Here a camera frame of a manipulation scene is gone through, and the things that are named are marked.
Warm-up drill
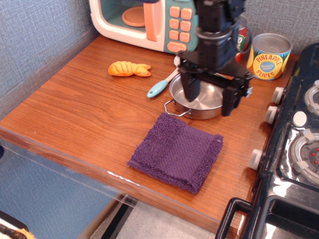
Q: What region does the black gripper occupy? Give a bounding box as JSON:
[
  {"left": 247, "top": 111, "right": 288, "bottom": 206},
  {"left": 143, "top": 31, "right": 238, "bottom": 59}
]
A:
[{"left": 177, "top": 24, "right": 252, "bottom": 117}]

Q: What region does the small steel pot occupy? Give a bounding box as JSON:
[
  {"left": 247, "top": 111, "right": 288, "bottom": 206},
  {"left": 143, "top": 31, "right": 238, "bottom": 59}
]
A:
[{"left": 164, "top": 75, "right": 223, "bottom": 120}]

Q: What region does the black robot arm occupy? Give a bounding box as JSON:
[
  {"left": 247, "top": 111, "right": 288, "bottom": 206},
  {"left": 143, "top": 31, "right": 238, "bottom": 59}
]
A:
[{"left": 178, "top": 0, "right": 253, "bottom": 116}]

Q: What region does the purple folded towel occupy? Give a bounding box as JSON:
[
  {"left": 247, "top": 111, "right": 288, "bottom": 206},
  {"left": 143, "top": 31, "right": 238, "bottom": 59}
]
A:
[{"left": 127, "top": 113, "right": 223, "bottom": 195}]

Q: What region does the white teal toy spoon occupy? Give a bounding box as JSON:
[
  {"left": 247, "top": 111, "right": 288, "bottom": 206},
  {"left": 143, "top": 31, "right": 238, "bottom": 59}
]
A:
[{"left": 147, "top": 55, "right": 180, "bottom": 98}]

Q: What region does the tomato sauce can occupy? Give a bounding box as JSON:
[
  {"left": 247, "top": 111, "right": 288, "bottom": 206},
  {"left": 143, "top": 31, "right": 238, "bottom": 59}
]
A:
[{"left": 235, "top": 15, "right": 248, "bottom": 63}]

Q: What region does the pineapple slices can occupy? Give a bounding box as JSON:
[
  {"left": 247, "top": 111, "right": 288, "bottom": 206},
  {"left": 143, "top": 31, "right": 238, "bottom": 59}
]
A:
[{"left": 247, "top": 33, "right": 293, "bottom": 81}]

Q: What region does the toy microwave oven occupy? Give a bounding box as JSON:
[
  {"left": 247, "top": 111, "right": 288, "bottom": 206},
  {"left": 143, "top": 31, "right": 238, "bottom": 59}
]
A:
[{"left": 89, "top": 0, "right": 198, "bottom": 54}]

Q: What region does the orange plush croissant toy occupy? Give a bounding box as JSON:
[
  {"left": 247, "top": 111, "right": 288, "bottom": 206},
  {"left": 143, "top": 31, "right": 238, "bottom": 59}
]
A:
[{"left": 108, "top": 61, "right": 151, "bottom": 77}]

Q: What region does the orange microwave turntable plate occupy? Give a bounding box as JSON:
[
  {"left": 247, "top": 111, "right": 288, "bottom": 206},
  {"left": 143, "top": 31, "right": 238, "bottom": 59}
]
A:
[{"left": 122, "top": 6, "right": 145, "bottom": 27}]

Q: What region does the black toy stove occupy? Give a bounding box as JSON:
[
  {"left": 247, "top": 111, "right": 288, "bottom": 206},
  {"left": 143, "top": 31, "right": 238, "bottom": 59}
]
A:
[{"left": 216, "top": 43, "right": 319, "bottom": 239}]

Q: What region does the orange black object corner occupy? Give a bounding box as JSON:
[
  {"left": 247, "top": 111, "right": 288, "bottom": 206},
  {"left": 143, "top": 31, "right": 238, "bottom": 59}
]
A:
[{"left": 0, "top": 211, "right": 35, "bottom": 239}]

